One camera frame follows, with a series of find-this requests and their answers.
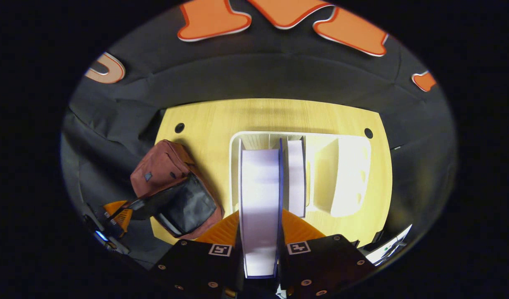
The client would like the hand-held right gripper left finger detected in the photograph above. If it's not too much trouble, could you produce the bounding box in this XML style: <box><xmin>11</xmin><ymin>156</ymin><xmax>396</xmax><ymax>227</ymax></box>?
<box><xmin>150</xmin><ymin>210</ymin><xmax>244</xmax><ymax>299</ymax></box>

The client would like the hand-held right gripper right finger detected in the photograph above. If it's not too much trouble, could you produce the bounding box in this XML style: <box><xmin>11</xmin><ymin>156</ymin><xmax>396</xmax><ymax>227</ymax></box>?
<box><xmin>278</xmin><ymin>209</ymin><xmax>376</xmax><ymax>299</ymax></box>

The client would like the maroon schoolbag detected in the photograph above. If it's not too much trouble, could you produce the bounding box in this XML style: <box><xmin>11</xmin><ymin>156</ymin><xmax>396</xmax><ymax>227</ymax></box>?
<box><xmin>130</xmin><ymin>139</ymin><xmax>225</xmax><ymax>240</ymax></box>

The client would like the thick blue book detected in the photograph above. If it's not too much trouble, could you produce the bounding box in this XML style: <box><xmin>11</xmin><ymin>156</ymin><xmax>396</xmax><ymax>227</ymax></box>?
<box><xmin>238</xmin><ymin>138</ymin><xmax>285</xmax><ymax>279</ymax></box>

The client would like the white portrait cover book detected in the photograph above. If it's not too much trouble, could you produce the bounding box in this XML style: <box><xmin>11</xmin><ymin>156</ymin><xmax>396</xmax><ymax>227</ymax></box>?
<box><xmin>284</xmin><ymin>136</ymin><xmax>307</xmax><ymax>218</ymax></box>

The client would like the white bookshelf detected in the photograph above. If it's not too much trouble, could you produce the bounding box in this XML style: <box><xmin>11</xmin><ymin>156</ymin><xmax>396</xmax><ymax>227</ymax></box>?
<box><xmin>229</xmin><ymin>131</ymin><xmax>372</xmax><ymax>218</ymax></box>

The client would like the white electronic device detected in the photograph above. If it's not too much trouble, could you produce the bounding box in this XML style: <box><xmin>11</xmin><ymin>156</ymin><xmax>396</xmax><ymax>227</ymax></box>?
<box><xmin>364</xmin><ymin>223</ymin><xmax>413</xmax><ymax>267</ymax></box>

